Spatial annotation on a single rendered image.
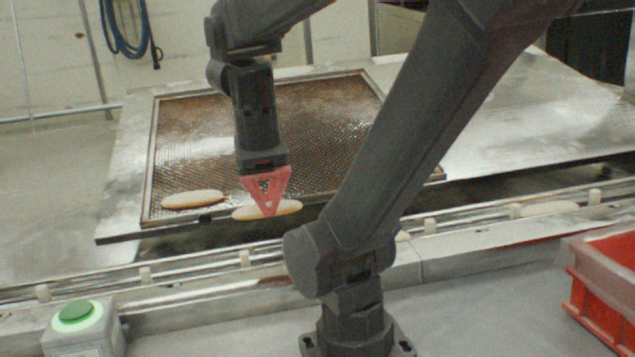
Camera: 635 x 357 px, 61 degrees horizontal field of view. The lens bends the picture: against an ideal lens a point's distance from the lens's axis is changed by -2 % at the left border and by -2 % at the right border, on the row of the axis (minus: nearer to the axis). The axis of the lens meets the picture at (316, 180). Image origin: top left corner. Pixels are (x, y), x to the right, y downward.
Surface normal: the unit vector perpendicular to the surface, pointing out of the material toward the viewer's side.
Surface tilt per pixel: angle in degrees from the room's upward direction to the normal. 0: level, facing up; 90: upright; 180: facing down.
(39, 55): 90
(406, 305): 0
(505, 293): 0
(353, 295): 90
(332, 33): 90
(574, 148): 10
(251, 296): 90
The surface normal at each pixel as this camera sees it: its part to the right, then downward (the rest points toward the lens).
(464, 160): -0.05, -0.84
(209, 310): 0.19, 0.36
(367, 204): -0.84, 0.31
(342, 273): 0.50, 0.30
